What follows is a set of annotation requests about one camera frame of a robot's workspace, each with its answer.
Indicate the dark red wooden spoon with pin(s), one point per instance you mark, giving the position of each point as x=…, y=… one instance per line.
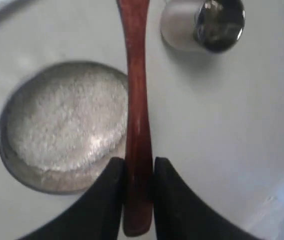
x=138, y=204

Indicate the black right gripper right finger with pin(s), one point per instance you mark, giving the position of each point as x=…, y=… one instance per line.
x=181, y=215

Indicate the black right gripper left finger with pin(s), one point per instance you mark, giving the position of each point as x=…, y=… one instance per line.
x=95, y=215

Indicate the steel bowl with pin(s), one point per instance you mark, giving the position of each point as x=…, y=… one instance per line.
x=53, y=181

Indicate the small steel cup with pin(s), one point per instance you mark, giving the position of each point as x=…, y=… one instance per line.
x=212, y=26

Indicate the white rice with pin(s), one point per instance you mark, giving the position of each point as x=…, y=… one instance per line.
x=67, y=118

